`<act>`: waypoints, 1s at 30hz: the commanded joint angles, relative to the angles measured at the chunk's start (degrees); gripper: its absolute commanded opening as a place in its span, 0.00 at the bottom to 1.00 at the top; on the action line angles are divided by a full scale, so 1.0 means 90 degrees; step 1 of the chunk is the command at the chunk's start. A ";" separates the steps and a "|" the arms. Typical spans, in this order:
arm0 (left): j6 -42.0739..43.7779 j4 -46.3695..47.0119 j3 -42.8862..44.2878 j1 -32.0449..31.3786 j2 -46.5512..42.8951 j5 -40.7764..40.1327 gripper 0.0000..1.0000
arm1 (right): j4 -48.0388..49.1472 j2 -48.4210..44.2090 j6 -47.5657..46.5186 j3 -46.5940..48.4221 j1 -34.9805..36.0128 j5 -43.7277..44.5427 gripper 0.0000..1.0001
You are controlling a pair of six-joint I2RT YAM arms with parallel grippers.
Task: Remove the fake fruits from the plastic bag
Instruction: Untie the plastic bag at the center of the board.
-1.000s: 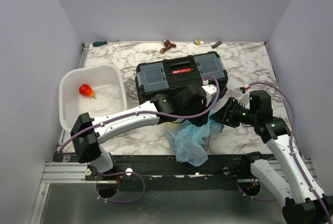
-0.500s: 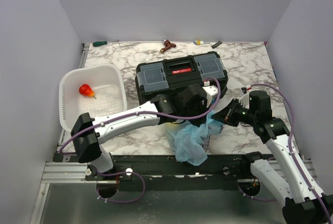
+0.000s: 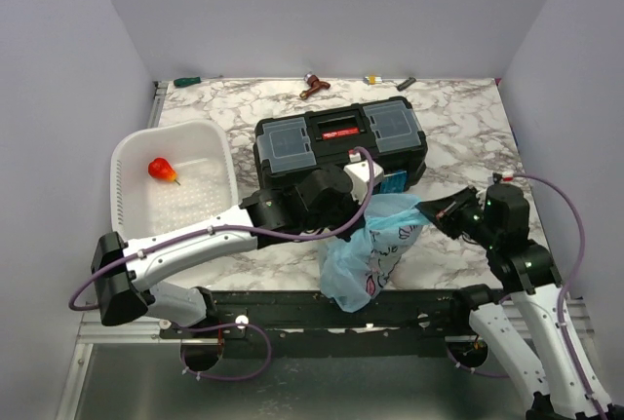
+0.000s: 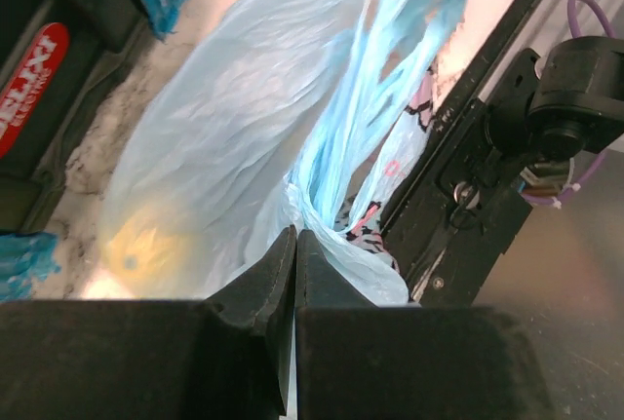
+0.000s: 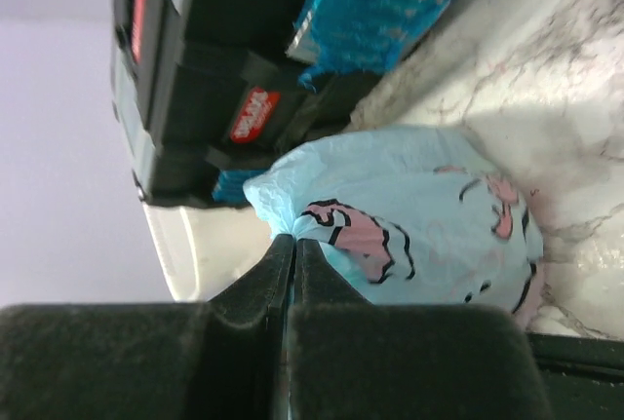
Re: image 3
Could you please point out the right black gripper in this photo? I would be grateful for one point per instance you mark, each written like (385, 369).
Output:
(444, 210)

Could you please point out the light blue plastic bag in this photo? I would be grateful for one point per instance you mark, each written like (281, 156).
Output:
(354, 273)

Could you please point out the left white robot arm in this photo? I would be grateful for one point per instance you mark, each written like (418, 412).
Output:
(131, 275)

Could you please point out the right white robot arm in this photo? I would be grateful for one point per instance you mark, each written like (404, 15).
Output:
(551, 372)

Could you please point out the red fake pear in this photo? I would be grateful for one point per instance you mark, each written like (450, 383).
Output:
(161, 169)

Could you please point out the small black clip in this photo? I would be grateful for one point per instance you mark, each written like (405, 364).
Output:
(405, 84)

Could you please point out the yellow white small connector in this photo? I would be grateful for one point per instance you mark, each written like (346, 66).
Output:
(373, 80)

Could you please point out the black plastic toolbox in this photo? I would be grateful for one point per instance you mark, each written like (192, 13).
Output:
(289, 148)

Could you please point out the brown faucet tap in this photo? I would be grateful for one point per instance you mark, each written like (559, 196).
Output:
(315, 84)

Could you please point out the white plastic basket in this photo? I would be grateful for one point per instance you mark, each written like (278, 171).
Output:
(142, 206)

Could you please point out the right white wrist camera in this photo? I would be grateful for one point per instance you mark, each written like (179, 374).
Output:
(498, 177)

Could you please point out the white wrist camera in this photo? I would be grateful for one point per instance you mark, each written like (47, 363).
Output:
(359, 171)
(498, 177)

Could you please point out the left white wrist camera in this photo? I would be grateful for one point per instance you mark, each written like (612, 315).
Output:
(359, 171)

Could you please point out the green handled screwdriver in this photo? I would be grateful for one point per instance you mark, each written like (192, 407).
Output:
(191, 81)

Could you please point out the aluminium frame profile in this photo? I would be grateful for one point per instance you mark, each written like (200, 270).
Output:
(141, 331)

